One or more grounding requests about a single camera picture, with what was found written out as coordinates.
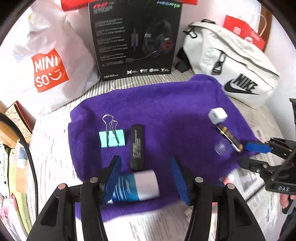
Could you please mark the pink highlighter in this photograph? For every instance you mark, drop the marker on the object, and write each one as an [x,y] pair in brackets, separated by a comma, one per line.
[225,180]

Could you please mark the patterned brown box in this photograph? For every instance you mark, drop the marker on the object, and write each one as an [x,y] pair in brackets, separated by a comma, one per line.
[16,118]

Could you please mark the black rectangular stick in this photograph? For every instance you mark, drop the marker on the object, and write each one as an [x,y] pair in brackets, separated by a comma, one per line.
[137,148]

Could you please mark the white plastic shopping bag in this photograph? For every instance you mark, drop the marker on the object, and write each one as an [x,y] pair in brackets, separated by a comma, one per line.
[46,41]

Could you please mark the white charger cube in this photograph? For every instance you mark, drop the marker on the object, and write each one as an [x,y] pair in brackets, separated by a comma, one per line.
[216,115]

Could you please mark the pink floral cloth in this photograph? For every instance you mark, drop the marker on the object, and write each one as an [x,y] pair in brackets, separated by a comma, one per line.
[9,215]

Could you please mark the newspaper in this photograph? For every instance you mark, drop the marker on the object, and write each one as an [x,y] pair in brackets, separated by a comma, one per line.
[150,227]

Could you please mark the green cloth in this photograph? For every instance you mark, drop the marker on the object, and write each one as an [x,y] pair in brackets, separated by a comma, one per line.
[20,204]

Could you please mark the grey waist bag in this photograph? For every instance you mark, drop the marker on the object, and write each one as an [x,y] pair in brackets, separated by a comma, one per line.
[242,60]

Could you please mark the black headset box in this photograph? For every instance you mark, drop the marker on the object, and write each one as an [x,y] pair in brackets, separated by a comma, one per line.
[111,46]

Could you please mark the green binder clip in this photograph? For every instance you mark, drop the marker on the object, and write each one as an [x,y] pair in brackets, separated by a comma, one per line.
[111,139]

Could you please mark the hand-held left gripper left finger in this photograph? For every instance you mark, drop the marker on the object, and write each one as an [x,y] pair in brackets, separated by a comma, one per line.
[113,178]

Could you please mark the brown wooden bed frame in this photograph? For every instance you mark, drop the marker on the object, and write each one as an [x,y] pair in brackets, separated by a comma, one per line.
[267,25]

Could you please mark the person's right hand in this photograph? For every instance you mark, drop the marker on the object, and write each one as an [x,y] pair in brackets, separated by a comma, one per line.
[284,200]

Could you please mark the clear plastic cap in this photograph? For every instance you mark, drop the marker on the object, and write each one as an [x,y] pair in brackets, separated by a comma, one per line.
[222,148]

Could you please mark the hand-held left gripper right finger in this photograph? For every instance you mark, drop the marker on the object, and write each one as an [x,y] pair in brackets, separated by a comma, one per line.
[179,180]

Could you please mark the purple towel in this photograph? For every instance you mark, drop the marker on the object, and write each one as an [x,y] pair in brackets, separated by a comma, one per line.
[166,115]

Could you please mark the white spotted pillow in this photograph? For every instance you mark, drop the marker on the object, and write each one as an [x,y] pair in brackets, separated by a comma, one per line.
[4,166]

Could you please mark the blue and white bottle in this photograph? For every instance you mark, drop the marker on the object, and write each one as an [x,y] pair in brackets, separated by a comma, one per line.
[143,185]

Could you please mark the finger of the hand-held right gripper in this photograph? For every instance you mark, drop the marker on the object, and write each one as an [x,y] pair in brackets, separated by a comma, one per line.
[254,165]
[257,147]

